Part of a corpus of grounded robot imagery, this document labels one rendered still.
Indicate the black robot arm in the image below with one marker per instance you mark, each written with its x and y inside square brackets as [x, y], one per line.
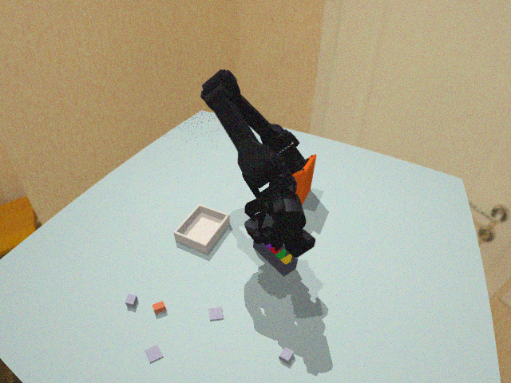
[260, 163]

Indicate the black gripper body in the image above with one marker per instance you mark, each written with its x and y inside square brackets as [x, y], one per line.
[296, 244]

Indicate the green fuse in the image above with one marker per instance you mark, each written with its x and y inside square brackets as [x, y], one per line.
[281, 254]

